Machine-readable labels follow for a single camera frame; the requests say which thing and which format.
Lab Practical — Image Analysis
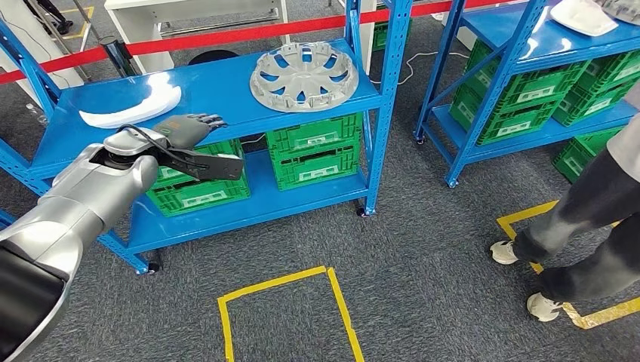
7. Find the person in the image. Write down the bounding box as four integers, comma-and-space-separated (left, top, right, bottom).
490, 82, 640, 324
22, 0, 73, 36

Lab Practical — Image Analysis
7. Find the green plastic crate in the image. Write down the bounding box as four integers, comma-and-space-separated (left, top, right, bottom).
574, 50, 640, 98
146, 172, 251, 218
266, 112, 365, 156
450, 82, 566, 147
157, 139, 245, 183
552, 125, 626, 183
465, 39, 591, 106
269, 145, 364, 192
552, 75, 640, 127
372, 20, 391, 53

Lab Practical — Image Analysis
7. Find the black round ribbed base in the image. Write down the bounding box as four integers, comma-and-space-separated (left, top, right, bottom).
187, 49, 240, 66

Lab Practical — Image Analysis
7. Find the chrome tube frame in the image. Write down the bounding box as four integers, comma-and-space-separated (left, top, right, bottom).
47, 0, 94, 84

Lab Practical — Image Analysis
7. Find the white floor cable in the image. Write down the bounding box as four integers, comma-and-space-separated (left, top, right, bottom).
370, 50, 471, 85

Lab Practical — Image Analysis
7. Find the black stanchion post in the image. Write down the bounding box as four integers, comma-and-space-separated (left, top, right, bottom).
99, 35, 138, 78

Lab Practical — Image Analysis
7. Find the yellow floor tape outline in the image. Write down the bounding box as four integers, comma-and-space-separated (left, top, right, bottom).
496, 201, 640, 331
217, 265, 366, 362
60, 5, 95, 41

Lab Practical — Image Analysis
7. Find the white furniture panel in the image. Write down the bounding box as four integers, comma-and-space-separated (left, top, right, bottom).
0, 0, 84, 101

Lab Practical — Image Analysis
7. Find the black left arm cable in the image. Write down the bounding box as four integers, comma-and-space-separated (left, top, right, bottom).
115, 124, 211, 171

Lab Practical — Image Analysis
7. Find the red barrier belt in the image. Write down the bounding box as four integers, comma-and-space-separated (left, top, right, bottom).
0, 0, 516, 86

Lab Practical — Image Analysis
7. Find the clear plastic bottle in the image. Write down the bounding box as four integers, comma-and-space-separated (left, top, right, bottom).
25, 102, 48, 126

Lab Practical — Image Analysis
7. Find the grey wheel cover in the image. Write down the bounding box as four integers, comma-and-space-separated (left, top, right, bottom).
248, 41, 360, 113
595, 0, 640, 26

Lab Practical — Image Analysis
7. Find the blue metal shelf rack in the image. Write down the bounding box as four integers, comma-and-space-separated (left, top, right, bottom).
0, 0, 414, 276
414, 0, 640, 189

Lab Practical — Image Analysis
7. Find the white curved plastic part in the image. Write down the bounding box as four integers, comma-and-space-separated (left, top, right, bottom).
78, 72, 183, 130
549, 0, 620, 38

